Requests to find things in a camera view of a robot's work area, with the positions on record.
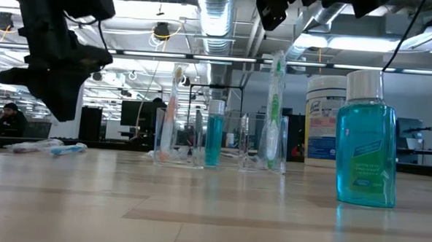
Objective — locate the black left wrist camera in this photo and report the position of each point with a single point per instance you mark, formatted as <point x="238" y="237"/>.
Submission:
<point x="91" y="0"/>

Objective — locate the orange white toothbrush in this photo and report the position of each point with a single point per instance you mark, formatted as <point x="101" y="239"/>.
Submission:
<point x="170" y="111"/>
<point x="32" y="146"/>

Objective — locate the silver ventilation duct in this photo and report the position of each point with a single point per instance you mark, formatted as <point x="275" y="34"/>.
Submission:
<point x="216" y="26"/>

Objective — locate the teal mouthwash bottle white cap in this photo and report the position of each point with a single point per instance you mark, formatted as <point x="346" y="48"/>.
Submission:
<point x="364" y="160"/>
<point x="214" y="135"/>

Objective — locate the black computer monitor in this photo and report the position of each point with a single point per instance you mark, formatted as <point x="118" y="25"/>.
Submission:
<point x="136" y="114"/>

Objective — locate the white Lysol wipes canister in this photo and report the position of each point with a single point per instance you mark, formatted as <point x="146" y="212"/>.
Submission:
<point x="321" y="140"/>

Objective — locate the fluorescent ceiling light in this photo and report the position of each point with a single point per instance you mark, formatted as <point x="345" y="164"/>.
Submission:
<point x="351" y="43"/>

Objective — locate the long ceiling light strip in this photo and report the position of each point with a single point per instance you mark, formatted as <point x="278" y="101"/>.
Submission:
<point x="167" y="55"/>

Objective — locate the black cabinet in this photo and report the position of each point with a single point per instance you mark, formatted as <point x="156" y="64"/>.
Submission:
<point x="90" y="123"/>

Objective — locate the grey blue monitor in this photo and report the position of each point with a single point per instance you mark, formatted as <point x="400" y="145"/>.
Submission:
<point x="411" y="129"/>

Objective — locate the clear acrylic organizer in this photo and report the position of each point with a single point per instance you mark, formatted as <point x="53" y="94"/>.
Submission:
<point x="232" y="168"/>

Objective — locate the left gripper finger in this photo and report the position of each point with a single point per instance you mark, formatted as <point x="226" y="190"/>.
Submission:
<point x="67" y="89"/>
<point x="42" y="88"/>

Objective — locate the dark laptop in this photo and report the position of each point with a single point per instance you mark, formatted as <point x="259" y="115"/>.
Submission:
<point x="36" y="129"/>

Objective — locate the person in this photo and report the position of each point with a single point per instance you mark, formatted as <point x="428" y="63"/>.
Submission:
<point x="13" y="121"/>
<point x="158" y="101"/>

